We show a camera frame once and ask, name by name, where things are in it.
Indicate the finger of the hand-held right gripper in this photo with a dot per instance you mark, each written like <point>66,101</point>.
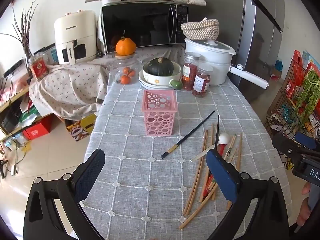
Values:
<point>287,148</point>
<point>304,140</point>

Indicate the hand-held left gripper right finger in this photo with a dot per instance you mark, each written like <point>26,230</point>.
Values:
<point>222,177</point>

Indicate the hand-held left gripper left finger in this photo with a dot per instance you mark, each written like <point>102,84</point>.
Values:
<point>91,172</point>

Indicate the bunch of wooden chopsticks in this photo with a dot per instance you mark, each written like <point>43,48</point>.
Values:
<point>197,180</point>

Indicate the red plastic spoon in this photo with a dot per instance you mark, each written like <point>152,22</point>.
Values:
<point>221,150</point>

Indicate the white spoon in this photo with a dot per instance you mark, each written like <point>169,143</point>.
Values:
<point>223,138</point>

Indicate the black chopstick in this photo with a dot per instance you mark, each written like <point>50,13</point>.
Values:
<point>217,130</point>
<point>187,134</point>

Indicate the pink perforated utensil basket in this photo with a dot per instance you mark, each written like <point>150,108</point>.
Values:
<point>160,115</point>

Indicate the person's right hand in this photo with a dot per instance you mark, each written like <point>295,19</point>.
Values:
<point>303,211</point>

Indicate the yellow printed cardboard box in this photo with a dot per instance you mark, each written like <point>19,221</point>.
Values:
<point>80,127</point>

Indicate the grey checked tablecloth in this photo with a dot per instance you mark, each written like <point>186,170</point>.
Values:
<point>150,180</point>

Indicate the red cardboard box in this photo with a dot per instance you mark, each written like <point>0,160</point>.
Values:
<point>37,130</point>

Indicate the red snack bag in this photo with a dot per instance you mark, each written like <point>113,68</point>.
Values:
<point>296,62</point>

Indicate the floral draped sheet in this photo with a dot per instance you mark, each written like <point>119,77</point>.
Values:
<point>75,85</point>

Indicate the clear jar of red fruit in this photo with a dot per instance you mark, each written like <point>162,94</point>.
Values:
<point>202,82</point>
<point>190,72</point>

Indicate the small tangerine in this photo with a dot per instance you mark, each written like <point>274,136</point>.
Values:
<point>132,74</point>
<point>125,79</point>

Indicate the glass jar with wooden lid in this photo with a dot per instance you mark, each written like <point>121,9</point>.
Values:
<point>113,72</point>

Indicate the wooden shelf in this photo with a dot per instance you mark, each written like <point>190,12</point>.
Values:
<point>10,102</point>

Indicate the small red tomato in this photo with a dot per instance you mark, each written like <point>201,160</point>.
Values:
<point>126,70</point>

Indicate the grey refrigerator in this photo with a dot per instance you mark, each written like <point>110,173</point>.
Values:
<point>250,42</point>

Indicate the red label jar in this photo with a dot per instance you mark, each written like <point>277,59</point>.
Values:
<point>38,67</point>

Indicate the white and blue box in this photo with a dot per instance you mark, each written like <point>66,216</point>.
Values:
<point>50,54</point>

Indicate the dark green squash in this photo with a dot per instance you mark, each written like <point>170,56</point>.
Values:
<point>160,67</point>

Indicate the white pot lid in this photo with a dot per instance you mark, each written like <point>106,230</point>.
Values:
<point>212,46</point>

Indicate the large orange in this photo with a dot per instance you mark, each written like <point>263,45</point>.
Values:
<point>125,47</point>

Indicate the cream air fryer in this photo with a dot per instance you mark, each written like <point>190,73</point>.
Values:
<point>75,30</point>

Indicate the black microwave oven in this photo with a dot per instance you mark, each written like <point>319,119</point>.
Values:
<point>140,25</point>

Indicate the dried branches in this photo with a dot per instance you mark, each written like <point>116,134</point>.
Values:
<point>23,30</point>

